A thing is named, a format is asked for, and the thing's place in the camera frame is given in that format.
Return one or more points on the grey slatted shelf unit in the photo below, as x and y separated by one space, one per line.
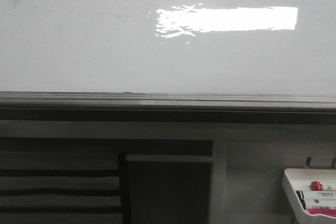
63 188

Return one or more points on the lower black capped marker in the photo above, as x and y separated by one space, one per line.
318 204

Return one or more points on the pink whiteboard eraser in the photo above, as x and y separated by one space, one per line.
326 212

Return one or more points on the red capped white marker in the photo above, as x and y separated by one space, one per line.
323 186

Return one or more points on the right black tray hook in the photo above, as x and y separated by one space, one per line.
333 163

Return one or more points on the dark grey panel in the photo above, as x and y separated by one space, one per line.
169 188

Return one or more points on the grey whiteboard ledge rail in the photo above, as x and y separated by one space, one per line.
161 107

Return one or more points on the white glossy whiteboard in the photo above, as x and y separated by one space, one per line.
169 46

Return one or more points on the left black tray hook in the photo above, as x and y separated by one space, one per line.
308 162

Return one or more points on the black tray hook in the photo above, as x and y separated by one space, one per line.
333 163
308 162

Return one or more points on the white hanging marker tray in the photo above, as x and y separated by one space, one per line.
296 183

